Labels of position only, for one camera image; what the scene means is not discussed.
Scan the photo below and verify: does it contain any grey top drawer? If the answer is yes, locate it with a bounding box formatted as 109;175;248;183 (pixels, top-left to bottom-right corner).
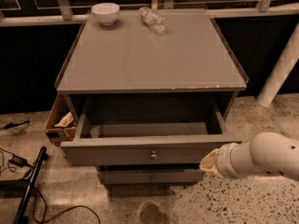
62;94;241;165

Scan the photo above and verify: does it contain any grey drawer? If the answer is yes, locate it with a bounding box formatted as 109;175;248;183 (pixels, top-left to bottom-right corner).
97;163;204;185
62;94;241;165

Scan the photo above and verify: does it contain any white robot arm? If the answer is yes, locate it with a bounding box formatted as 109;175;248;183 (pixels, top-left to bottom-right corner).
199;24;299;181

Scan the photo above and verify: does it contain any grey lower drawer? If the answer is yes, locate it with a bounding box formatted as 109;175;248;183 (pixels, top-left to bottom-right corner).
97;163;204;185

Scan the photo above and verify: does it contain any round metal drawer knob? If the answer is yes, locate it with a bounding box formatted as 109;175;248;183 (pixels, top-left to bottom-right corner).
149;150;158;160

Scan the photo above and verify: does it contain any grey drawer cabinet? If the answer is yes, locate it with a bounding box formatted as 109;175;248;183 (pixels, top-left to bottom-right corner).
54;8;249;185

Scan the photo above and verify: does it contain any crumpled paper wrapper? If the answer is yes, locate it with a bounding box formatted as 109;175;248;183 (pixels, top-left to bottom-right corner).
55;112;74;128

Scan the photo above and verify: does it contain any brown cardboard box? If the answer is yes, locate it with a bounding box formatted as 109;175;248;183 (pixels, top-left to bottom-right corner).
45;95;77;146

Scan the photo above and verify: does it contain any clear plastic water bottle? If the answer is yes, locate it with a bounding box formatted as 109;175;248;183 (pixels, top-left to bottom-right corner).
139;7;165;34

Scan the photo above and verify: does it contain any white ceramic bowl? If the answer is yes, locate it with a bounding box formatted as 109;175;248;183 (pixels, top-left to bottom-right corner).
92;3;120;25

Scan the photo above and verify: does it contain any black pole stand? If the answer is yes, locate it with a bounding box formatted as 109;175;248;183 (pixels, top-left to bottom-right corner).
0;147;48;224

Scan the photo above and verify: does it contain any black power adapter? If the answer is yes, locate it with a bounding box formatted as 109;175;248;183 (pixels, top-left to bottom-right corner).
8;156;27;167

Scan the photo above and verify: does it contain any small black floor object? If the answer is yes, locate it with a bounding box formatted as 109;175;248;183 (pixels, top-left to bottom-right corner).
0;120;30;131

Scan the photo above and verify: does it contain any metal window railing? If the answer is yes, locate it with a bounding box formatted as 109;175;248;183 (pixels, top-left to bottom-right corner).
0;0;299;26

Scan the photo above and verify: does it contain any black floor cable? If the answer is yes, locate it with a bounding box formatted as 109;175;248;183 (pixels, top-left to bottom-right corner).
0;147;102;224

